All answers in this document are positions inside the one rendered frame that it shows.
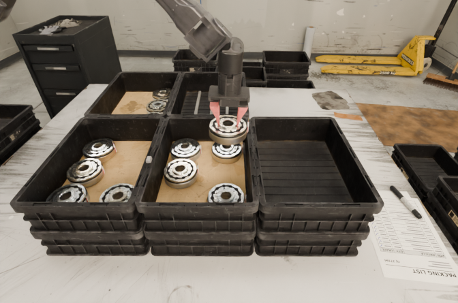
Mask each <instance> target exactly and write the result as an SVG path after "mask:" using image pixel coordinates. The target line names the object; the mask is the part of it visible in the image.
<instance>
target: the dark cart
mask: <svg viewBox="0 0 458 303"><path fill-rule="evenodd" d="M72 18H73V19H74V20H80V21H82V23H81V24H79V25H80V26H77V27H68V28H66V29H63V30H62V31H60V32H58V33H53V34H52V35H49V34H40V33H41V32H39V29H43V30H44V29H45V28H42V27H43V26H47V27H48V28H49V26H53V25H54V24H56V22H57V23H58V21H59V20H61V21H62V22H63V20H65V19H69V20H71V19H72ZM12 36H13V38H14V40H15V42H16V45H17V46H18V49H19V50H20V53H21V55H22V57H23V59H24V62H25V64H26V66H27V69H28V70H29V73H30V74H31V77H32V79H33V81H34V83H35V86H36V88H37V90H38V92H39V94H40V97H41V98H42V101H43V103H44V105H45V107H46V110H47V112H48V114H49V116H50V119H52V118H54V117H55V116H56V115H57V114H58V113H59V112H60V111H61V110H62V109H64V107H66V105H67V104H68V103H69V102H71V101H72V100H73V99H74V98H75V97H76V96H77V95H78V94H79V93H80V92H82V91H83V90H84V89H85V88H86V87H87V86H88V85H89V84H110V82H111V81H112V80H113V79H114V77H115V76H116V75H117V74H118V73H119V72H122V69H121V64H120V60H119V56H118V52H117V47H116V44H115V39H114V36H113V33H112V27H111V24H110V19H109V16H80V15H58V16H56V17H54V18H51V19H49V20H46V21H44V22H41V23H39V24H36V25H33V26H32V27H29V28H27V29H24V30H22V31H19V32H17V33H14V34H12Z"/></svg>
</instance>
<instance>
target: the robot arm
mask: <svg viewBox="0 0 458 303"><path fill-rule="evenodd" d="M156 1H157V2H158V3H159V4H160V5H161V7H162V8H163V9H164V10H165V11H166V13H167V14H168V15H169V17H171V19H172V21H173V22H174V24H175V25H176V28H177V29H178V30H179V31H180V32H182V34H184V36H185V37H184V39H185V40H186V41H187V42H188V43H189V49H190V50H191V51H192V52H193V53H194V54H195V55H196V56H197V57H198V58H199V59H200V58H202V59H203V60H204V61H205V62H206V63H207V62H208V61H209V60H210V59H211V58H212V57H213V56H215V55H216V54H217V53H218V52H219V63H218V86H214V85H211V86H210V88H209V95H208V100H209V101H210V109H211V111H212V113H213V114H214V116H215V118H216V120H217V124H218V126H219V107H220V106H222V107H238V113H237V122H236V126H237V127H238V126H239V123H240V120H241V118H242V117H243V115H244V113H246V111H247V109H248V103H249V102H250V92H249V87H246V86H241V80H242V69H243V53H244V44H243V42H242V41H241V39H239V38H237V37H232V34H231V32H229V30H227V28H226V27H225V26H224V25H223V24H222V23H221V22H220V21H219V20H218V19H217V18H216V17H213V16H212V15H211V14H210V12H209V11H206V10H205V9H204V8H203V7H202V6H201V4H200V3H198V2H197V1H195V0H156ZM15 2H16V0H0V22H3V21H5V20H6V19H7V18H8V16H9V15H10V13H11V11H12V8H13V7H14V4H15ZM200 20H201V21H202V23H201V24H200V25H199V26H198V28H197V29H195V28H194V27H195V26H196V25H197V24H198V22H199V21H200Z"/></svg>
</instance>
